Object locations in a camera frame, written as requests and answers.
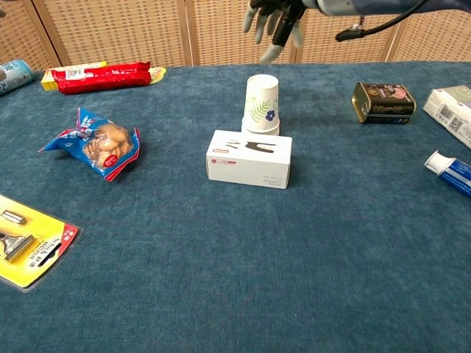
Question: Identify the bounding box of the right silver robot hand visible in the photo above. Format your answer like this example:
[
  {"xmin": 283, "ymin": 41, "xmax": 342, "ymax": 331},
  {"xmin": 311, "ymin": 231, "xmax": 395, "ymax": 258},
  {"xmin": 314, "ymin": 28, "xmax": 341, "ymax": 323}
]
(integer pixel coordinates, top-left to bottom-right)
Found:
[{"xmin": 242, "ymin": 0, "xmax": 310, "ymax": 63}]

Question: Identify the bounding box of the black rectangular tin can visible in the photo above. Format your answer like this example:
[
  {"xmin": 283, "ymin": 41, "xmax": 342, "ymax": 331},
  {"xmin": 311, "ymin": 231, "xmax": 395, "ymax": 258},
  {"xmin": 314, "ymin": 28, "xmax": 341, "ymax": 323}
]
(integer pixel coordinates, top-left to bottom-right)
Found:
[{"xmin": 351, "ymin": 82, "xmax": 417, "ymax": 125}]

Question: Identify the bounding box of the yellow green snack pouch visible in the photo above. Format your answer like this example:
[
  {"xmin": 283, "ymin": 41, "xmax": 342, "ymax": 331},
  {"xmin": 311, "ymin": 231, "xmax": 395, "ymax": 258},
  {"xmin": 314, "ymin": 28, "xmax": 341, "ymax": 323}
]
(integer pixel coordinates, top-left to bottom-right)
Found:
[{"xmin": 149, "ymin": 66, "xmax": 167, "ymax": 85}]

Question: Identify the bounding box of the white box black print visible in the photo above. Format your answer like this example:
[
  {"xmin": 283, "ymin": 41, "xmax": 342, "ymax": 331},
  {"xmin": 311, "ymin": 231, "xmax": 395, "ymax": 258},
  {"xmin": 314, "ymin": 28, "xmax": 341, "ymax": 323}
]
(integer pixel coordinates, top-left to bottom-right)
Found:
[{"xmin": 205, "ymin": 129, "xmax": 294, "ymax": 190}]

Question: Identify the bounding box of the woven bamboo folding screen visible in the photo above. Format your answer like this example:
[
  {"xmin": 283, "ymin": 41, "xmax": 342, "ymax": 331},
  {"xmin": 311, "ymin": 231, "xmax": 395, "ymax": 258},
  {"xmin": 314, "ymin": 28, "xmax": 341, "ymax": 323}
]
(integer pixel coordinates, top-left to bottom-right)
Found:
[{"xmin": 0, "ymin": 0, "xmax": 471, "ymax": 69}]

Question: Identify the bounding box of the pastel tissue multipack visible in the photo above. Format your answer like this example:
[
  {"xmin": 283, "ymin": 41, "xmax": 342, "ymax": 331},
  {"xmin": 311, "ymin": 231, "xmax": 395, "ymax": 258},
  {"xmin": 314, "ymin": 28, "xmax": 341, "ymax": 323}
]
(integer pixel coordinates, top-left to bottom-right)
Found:
[{"xmin": 422, "ymin": 85, "xmax": 471, "ymax": 150}]

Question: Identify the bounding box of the red biscuit package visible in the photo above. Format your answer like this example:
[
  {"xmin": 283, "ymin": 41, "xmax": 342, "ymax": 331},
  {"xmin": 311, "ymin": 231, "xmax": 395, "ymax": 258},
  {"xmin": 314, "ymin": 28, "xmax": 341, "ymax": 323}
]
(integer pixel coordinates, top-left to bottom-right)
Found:
[{"xmin": 50, "ymin": 61, "xmax": 152, "ymax": 96}]

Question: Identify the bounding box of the blue cookie snack bag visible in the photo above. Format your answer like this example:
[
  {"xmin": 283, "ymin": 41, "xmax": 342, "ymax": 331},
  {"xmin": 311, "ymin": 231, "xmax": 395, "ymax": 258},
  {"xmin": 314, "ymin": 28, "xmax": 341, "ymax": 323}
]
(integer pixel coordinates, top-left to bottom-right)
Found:
[{"xmin": 38, "ymin": 107, "xmax": 141, "ymax": 182}]

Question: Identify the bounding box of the blue white toothpaste tube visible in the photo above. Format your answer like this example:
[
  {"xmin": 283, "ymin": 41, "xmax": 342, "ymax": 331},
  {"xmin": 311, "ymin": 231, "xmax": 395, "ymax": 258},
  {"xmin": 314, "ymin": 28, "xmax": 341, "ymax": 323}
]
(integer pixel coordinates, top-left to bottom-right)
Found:
[{"xmin": 423, "ymin": 149, "xmax": 471, "ymax": 198}]

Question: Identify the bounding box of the blue table cloth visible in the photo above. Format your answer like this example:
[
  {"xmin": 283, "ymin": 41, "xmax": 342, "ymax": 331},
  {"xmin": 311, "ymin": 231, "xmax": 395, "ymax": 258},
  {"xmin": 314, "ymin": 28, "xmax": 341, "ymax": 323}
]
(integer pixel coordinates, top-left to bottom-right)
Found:
[{"xmin": 0, "ymin": 61, "xmax": 471, "ymax": 353}]

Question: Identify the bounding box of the light blue beverage can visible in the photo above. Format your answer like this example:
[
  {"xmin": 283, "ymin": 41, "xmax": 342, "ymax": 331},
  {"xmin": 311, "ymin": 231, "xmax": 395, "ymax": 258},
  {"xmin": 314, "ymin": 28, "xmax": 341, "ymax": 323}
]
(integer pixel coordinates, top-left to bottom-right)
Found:
[{"xmin": 0, "ymin": 60, "xmax": 36, "ymax": 96}]

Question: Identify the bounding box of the yellow razor blister pack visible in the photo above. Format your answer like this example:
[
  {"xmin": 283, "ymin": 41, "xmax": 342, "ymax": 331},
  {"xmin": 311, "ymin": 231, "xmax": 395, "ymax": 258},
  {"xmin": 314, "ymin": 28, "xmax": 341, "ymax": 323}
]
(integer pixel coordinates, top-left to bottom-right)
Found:
[{"xmin": 0, "ymin": 193, "xmax": 84, "ymax": 293}]

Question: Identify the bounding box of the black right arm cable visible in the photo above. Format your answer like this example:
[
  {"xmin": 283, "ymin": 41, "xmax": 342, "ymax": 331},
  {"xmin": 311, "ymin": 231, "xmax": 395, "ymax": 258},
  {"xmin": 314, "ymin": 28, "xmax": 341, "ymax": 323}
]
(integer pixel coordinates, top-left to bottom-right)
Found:
[{"xmin": 335, "ymin": 0, "xmax": 430, "ymax": 42}]

